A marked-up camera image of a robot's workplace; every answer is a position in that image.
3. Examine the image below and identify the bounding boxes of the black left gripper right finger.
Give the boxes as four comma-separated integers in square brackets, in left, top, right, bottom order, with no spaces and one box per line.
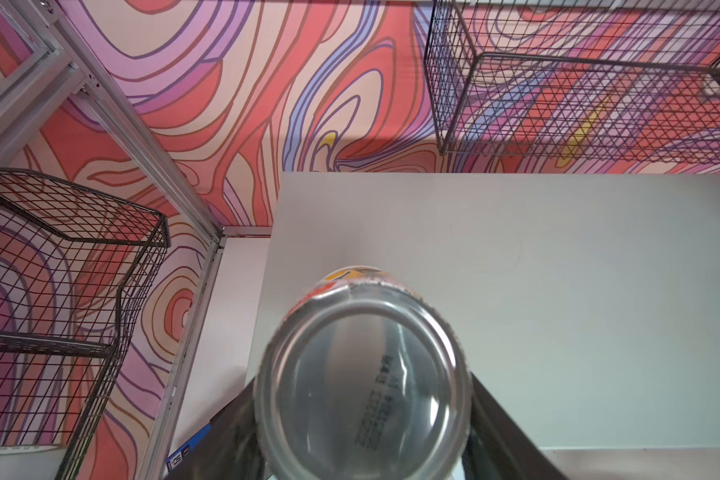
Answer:
[461,375,567,480]

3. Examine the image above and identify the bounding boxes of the black wire basket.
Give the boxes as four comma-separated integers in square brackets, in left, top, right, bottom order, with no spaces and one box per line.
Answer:
[423,1,720,172]
[0,168,170,479]

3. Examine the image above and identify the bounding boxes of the grey metal cabinet box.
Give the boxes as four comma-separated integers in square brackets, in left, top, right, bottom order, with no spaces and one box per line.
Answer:
[249,172,720,449]

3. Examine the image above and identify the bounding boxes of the black wire basket left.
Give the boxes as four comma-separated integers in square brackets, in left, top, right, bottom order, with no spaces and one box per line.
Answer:
[0,168,170,479]

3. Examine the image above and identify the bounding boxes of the aluminium frame post left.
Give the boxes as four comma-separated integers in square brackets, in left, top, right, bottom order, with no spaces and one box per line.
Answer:
[0,1,223,243]

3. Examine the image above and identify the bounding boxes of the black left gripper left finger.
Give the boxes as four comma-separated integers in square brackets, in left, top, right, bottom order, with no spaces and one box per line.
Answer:
[167,381,258,480]

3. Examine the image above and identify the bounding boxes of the blue black stapler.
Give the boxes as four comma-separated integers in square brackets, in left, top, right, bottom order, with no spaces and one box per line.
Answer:
[165,423,211,473]

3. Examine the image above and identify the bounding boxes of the black wire basket back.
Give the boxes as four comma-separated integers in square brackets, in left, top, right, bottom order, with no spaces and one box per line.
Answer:
[423,1,720,172]

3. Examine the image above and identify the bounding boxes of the yellow corn can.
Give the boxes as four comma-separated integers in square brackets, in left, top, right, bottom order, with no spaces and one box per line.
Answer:
[254,266,472,479]

